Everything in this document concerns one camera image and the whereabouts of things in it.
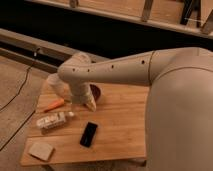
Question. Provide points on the dark red ceramic bowl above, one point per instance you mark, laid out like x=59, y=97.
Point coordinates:
x=95, y=91

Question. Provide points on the black smartphone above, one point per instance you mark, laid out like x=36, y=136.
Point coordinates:
x=88, y=134

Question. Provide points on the clear plastic bottle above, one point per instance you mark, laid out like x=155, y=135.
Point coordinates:
x=54, y=120

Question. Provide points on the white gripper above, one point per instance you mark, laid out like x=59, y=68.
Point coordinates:
x=88, y=100

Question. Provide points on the wooden table board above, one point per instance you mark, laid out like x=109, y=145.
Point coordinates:
x=120, y=133

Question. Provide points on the grey metal rail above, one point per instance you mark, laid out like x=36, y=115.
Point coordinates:
x=25, y=49

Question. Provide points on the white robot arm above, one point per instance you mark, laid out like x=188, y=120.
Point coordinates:
x=179, y=108

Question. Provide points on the white sponge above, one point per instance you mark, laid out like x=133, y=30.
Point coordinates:
x=41, y=150

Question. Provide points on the orange carrot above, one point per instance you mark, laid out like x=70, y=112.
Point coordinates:
x=54, y=105

